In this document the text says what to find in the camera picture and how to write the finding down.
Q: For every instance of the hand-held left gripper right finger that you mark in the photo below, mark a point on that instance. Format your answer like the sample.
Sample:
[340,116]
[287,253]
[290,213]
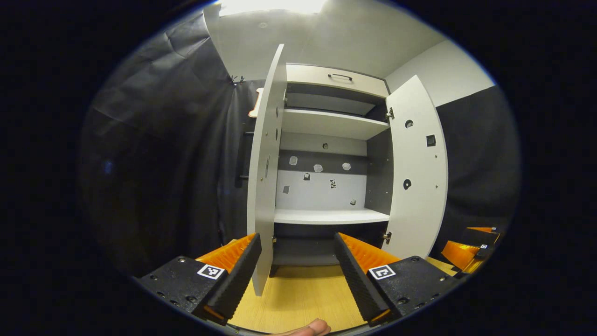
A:
[354,275]

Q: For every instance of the ceiling light panel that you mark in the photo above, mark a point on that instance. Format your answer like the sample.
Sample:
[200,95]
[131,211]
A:
[270,4]

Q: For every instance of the white cabinet shelf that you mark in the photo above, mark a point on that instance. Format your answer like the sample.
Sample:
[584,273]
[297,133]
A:
[326,123]
[326,216]

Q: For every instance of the black cloth clip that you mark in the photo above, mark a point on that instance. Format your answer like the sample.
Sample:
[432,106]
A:
[236,79]

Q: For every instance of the black backdrop cloth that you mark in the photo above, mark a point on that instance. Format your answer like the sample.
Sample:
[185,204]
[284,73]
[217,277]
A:
[163,163]

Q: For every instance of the beige cabinet drawer front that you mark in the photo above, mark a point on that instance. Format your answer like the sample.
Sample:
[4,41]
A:
[317,74]

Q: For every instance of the beige double-door shoe cabinet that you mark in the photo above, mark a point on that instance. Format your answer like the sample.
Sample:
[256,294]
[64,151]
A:
[326,252]

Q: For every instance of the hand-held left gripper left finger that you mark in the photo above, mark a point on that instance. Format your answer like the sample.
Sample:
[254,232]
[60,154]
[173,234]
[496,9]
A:
[240,275]

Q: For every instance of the beige shoe cabinet door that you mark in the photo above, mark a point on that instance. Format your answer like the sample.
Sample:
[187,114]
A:
[417,210]
[263,210]

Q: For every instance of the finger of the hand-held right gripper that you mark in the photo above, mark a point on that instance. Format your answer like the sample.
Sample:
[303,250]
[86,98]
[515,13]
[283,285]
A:
[482,235]
[459,254]

